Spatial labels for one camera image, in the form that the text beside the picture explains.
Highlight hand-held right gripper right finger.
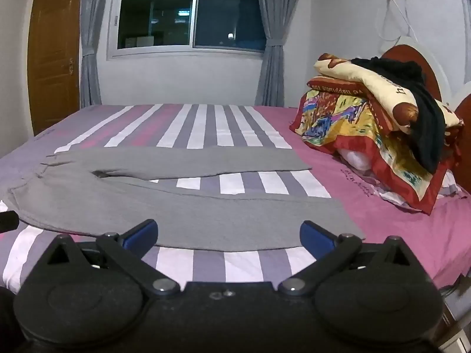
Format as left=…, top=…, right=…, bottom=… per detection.
left=278, top=221, right=424, bottom=297

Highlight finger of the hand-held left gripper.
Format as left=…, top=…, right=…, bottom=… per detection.
left=0, top=211, right=20, bottom=233

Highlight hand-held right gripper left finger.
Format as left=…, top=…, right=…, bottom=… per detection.
left=37, top=219, right=182, bottom=297

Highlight grey pants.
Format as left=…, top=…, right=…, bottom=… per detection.
left=7, top=146, right=366, bottom=252

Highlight white pillow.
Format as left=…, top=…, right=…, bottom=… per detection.
left=339, top=149, right=373, bottom=171

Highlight black garment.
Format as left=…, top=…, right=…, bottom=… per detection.
left=349, top=56, right=447, bottom=173

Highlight cream brown patterned bolster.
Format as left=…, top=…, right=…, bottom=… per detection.
left=314, top=53, right=464, bottom=135

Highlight brown wooden door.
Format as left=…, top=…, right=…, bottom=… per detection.
left=27, top=0, right=83, bottom=136

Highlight grey curtain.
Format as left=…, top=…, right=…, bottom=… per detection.
left=79, top=0, right=122, bottom=108
left=254, top=0, right=306, bottom=106

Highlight red and white headboard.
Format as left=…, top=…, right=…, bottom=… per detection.
left=381, top=36, right=471, bottom=188

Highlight sliding glass window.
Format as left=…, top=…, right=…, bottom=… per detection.
left=107, top=0, right=266, bottom=59

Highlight white cable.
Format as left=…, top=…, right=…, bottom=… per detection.
left=376, top=0, right=420, bottom=43

